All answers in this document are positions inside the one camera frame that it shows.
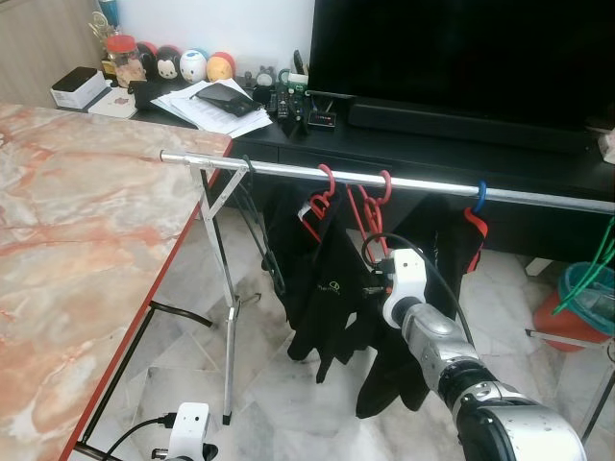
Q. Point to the black television console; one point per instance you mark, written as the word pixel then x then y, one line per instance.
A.
pixel 317 144

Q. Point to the white paper stack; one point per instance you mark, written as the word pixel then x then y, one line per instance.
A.
pixel 207 120

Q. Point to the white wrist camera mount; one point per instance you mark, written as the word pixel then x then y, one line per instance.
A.
pixel 408 274
pixel 189 427

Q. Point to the blue hook hanger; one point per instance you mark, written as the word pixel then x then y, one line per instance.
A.
pixel 480 197

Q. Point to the black remote control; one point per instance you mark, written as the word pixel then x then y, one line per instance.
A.
pixel 299 65

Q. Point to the small black digital clock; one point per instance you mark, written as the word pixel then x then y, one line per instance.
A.
pixel 321 121

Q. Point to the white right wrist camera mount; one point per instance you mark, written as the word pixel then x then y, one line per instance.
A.
pixel 408 274

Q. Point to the green plastic hanger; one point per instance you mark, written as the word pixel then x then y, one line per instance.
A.
pixel 585 269

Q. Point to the light wood cabinet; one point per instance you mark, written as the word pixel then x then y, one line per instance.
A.
pixel 38 48

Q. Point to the gold ornament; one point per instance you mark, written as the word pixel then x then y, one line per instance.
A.
pixel 100 27

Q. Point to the black shirt with red collar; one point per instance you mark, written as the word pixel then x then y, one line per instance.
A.
pixel 452 245

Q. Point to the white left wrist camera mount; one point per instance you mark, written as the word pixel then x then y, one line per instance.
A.
pixel 189 427

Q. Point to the white round plush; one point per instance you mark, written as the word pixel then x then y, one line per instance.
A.
pixel 192 65

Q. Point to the pink white card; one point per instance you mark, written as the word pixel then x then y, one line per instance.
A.
pixel 113 101

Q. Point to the orange plastic bucket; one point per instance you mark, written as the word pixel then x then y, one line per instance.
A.
pixel 567 327

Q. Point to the silver metal clothes rack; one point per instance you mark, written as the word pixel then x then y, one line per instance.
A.
pixel 288 170

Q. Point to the black red mouse plush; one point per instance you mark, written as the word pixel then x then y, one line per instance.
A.
pixel 146 60

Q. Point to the white box with black lid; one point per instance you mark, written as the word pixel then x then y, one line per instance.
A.
pixel 79 94

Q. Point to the orange round plush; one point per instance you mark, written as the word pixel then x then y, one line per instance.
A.
pixel 220 68

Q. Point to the black mouse plush white face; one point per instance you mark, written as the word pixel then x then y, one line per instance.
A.
pixel 168 65

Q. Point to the black flat television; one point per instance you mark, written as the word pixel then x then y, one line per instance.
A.
pixel 461 58

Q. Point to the black flat pouch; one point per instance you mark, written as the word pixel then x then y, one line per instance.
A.
pixel 224 98

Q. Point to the black soundbar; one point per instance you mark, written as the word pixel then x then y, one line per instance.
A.
pixel 461 123

